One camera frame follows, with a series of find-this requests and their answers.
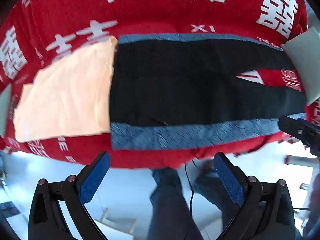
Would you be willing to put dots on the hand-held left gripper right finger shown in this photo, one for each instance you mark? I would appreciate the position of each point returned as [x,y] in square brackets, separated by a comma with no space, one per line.
[228,177]

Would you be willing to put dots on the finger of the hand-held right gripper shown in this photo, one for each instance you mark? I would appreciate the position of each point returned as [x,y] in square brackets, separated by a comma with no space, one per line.
[298,130]

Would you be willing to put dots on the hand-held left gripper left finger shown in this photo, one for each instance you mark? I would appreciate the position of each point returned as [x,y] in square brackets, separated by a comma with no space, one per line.
[96,177]

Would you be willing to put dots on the black pants with blue stripes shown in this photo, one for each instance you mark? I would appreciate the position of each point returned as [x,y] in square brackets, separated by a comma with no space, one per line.
[187,90]

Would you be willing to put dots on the person's right leg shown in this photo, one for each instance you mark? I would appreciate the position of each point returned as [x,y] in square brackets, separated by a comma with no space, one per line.
[215,195]

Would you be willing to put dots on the pale green pillow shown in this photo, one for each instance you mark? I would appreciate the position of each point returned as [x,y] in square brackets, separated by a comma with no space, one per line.
[305,62]
[4,110]

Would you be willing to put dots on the peach folded cloth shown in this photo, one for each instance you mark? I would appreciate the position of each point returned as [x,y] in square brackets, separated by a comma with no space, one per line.
[67,95]

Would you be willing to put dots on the red printed blanket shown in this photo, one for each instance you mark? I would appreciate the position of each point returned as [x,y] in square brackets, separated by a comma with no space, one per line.
[150,12]

